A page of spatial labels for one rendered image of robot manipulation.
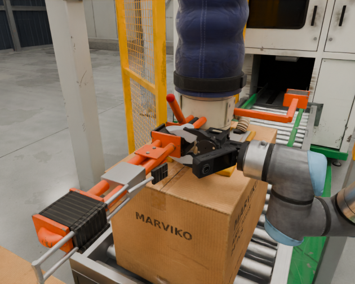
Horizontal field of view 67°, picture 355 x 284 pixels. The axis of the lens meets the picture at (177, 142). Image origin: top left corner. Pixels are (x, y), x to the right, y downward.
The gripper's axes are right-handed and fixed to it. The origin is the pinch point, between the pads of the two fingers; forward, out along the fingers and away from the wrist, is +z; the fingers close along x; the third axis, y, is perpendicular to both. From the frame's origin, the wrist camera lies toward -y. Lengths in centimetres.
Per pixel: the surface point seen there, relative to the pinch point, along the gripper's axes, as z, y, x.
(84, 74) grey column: 93, 64, -5
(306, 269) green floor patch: -49, 78, -108
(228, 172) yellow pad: -13.8, 10.6, -11.2
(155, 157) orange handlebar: -2.8, -10.7, 1.8
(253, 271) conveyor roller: -25, 17, -54
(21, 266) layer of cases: 51, -21, -53
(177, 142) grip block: -3.6, -1.7, 1.8
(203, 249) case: -13.1, -4.9, -27.5
